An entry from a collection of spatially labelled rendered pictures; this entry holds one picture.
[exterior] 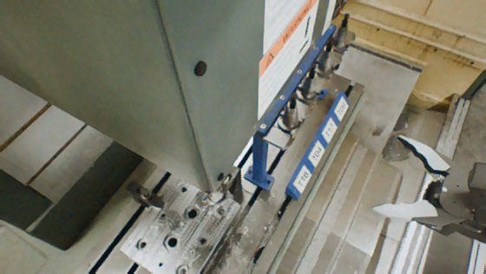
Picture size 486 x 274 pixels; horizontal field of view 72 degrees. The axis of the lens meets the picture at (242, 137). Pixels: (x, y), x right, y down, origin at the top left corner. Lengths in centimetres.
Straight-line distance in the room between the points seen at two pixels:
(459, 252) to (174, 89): 192
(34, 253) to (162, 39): 149
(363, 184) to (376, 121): 31
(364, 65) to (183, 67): 144
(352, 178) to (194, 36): 123
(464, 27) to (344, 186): 72
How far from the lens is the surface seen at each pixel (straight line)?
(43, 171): 118
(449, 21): 150
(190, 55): 23
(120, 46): 25
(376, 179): 146
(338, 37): 107
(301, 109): 93
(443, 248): 204
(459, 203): 62
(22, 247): 169
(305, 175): 114
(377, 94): 160
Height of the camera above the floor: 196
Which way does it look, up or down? 59 degrees down
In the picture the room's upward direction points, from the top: 3 degrees counter-clockwise
